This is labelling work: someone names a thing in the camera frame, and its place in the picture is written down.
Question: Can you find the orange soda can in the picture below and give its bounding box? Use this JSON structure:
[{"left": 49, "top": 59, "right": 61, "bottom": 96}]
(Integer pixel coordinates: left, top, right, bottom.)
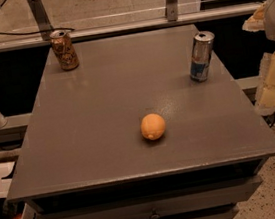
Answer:
[{"left": 50, "top": 30, "right": 80, "bottom": 71}]

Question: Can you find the metal railing frame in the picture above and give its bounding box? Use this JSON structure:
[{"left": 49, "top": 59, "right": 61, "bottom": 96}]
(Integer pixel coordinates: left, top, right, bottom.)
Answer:
[{"left": 0, "top": 0, "right": 264, "bottom": 52}]

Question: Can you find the orange fruit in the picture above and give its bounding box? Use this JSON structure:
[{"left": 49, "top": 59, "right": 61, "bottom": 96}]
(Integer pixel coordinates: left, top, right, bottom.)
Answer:
[{"left": 140, "top": 113, "right": 166, "bottom": 141}]

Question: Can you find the silver blue energy drink can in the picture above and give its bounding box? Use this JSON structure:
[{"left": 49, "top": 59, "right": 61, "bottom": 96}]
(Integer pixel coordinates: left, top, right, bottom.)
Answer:
[{"left": 190, "top": 31, "right": 215, "bottom": 82}]

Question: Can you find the grey drawer cabinet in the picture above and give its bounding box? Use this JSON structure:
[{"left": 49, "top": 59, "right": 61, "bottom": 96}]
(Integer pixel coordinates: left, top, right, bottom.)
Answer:
[{"left": 8, "top": 25, "right": 275, "bottom": 219}]

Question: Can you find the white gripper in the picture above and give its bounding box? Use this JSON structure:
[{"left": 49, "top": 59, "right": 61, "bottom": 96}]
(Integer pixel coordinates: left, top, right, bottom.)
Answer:
[{"left": 242, "top": 0, "right": 275, "bottom": 116}]

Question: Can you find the black cable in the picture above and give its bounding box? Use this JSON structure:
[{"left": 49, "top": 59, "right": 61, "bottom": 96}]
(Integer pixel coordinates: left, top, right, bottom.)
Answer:
[{"left": 0, "top": 0, "right": 76, "bottom": 42}]

